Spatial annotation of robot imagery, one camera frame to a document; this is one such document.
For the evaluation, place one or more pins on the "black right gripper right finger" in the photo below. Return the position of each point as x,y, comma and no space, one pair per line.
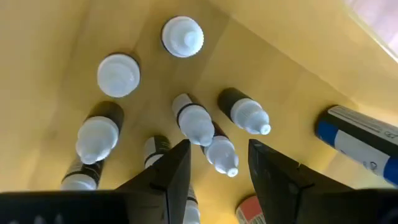
273,186

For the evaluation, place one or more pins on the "tall bottle with blue tip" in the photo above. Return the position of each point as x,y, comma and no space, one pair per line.
357,140

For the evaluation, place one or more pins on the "tall bottle with red tip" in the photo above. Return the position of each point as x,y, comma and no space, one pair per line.
248,211

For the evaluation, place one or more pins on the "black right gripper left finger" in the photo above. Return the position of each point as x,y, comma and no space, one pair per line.
168,186

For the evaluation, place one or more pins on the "yellow translucent plastic bin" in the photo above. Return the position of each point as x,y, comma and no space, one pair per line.
280,62

